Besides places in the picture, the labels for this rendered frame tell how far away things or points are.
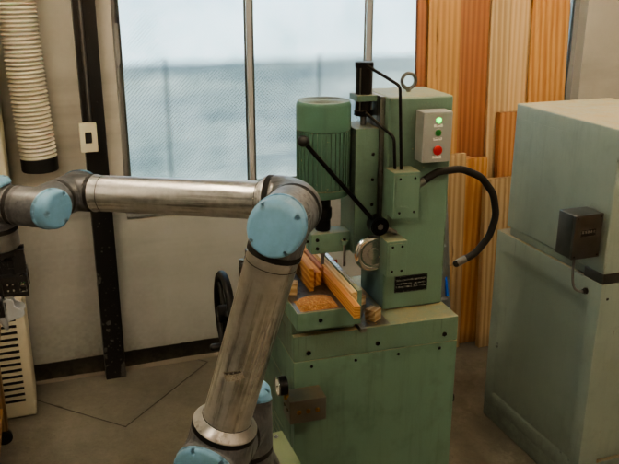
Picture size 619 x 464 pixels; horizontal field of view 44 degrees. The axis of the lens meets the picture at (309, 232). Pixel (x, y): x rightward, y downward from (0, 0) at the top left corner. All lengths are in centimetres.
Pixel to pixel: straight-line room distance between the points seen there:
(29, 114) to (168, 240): 90
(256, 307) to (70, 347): 243
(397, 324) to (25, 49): 186
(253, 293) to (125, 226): 222
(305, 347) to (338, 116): 73
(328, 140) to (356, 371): 76
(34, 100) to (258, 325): 202
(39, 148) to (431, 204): 171
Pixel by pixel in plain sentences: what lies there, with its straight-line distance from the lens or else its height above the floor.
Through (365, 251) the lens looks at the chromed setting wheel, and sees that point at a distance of 250.
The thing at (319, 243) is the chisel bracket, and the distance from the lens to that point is 255.
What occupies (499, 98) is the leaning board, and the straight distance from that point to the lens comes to 414.
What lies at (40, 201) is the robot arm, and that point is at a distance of 176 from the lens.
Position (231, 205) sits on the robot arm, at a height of 140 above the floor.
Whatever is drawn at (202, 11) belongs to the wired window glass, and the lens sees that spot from 371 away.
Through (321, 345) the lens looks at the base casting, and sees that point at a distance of 248.
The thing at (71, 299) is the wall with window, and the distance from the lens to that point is 385.
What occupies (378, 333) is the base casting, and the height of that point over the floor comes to 77.
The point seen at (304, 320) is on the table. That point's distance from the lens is 237.
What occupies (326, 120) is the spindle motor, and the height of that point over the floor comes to 146.
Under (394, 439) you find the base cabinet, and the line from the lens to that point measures 276.
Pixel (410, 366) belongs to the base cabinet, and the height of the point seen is 63.
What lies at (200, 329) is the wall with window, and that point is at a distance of 401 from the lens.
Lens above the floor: 188
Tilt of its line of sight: 18 degrees down
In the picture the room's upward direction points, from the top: straight up
